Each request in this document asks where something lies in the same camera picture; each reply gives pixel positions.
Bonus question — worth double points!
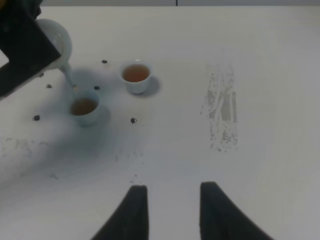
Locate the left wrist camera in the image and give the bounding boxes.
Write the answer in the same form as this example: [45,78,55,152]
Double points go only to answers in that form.
[0,0,61,97]

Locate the pale blue teacup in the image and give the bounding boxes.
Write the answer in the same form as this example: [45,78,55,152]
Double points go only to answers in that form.
[69,90,101,127]
[118,59,152,95]

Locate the pale blue porcelain teapot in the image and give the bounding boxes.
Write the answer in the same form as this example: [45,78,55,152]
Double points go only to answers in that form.
[36,18,78,91]

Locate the near pale blue teacup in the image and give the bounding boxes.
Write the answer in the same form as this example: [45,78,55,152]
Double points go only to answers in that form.
[69,90,101,127]

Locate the far pale blue teacup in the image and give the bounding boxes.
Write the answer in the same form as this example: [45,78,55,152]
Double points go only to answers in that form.
[118,59,152,95]

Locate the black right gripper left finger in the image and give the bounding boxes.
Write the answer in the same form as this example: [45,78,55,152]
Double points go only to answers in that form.
[93,185,149,240]

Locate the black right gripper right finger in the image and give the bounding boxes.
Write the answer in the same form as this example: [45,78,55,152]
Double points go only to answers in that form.
[199,182,272,240]

